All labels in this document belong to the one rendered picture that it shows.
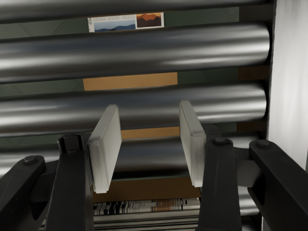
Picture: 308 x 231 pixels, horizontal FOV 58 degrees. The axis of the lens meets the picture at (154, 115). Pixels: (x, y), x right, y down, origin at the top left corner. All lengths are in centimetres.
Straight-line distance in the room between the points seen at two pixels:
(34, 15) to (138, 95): 13
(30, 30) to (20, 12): 86
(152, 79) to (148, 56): 82
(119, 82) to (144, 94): 81
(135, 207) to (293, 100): 20
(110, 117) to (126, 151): 16
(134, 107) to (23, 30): 93
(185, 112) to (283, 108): 18
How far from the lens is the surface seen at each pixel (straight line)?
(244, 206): 38
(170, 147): 33
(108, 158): 16
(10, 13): 33
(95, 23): 111
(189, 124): 15
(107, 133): 16
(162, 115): 31
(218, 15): 112
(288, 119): 34
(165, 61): 30
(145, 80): 111
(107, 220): 29
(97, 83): 114
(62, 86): 117
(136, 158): 33
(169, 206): 29
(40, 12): 32
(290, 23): 32
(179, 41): 30
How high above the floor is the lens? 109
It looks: 72 degrees down
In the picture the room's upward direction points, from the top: 179 degrees clockwise
